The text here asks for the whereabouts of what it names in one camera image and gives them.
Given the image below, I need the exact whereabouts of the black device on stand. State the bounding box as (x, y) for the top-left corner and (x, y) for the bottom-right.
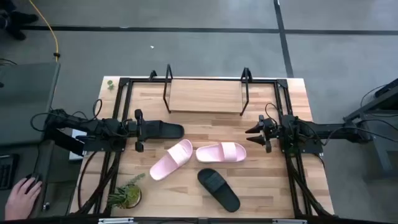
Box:
(374, 77), (398, 99)

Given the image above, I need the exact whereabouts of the wooden shelf with black frame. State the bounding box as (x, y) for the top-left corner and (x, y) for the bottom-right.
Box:
(162, 63), (253, 117)

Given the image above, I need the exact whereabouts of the small white box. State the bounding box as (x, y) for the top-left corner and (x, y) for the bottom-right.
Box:
(68, 128), (85, 162)

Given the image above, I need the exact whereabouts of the grey desk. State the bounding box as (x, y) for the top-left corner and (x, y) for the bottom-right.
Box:
(0, 61), (62, 218)

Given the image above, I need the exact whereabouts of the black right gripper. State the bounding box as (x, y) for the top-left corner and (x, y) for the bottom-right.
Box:
(244, 114), (282, 154)

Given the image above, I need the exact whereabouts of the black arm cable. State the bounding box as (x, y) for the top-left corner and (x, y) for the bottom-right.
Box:
(322, 124), (398, 146)
(30, 98), (103, 133)

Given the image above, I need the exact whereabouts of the black rubber slide sandal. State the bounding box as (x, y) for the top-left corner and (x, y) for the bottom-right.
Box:
(197, 168), (241, 213)
(144, 119), (185, 140)

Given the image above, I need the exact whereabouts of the potted green succulent plant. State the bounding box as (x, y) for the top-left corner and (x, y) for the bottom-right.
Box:
(107, 172), (146, 210)

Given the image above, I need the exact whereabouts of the grey metal stand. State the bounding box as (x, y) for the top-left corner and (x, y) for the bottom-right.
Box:
(343, 77), (398, 184)

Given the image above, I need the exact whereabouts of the black computer mouse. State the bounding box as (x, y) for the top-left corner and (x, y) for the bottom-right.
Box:
(24, 172), (42, 194)

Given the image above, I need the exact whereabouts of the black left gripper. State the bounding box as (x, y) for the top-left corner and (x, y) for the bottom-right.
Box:
(127, 108), (165, 153)

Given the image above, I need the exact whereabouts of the silver metal bracket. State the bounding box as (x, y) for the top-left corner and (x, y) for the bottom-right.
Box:
(98, 217), (135, 224)
(272, 218), (308, 224)

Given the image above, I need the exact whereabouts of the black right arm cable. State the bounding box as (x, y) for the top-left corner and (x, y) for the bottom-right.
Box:
(322, 124), (398, 146)

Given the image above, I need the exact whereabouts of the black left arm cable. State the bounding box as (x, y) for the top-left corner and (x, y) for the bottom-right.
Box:
(30, 98), (103, 133)

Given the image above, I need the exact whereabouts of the pink rubber slide sandal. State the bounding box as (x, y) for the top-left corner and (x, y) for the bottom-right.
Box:
(149, 139), (194, 182)
(195, 141), (248, 164)

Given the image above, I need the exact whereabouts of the yellow cable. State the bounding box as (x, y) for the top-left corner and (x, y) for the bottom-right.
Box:
(28, 0), (60, 62)

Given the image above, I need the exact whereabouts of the black keyboard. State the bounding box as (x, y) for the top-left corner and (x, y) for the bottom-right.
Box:
(0, 154), (19, 191)

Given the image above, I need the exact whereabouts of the black aluminium rig frame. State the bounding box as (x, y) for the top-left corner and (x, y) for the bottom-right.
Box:
(70, 76), (335, 218)

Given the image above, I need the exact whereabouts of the person's hand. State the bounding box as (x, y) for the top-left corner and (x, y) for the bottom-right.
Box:
(4, 177), (43, 221)

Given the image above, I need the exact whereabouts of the person's black shoe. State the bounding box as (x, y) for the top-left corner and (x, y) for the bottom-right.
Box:
(2, 24), (27, 41)
(9, 11), (40, 26)

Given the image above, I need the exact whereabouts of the person's leg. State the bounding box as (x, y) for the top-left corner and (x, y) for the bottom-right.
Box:
(0, 0), (18, 14)

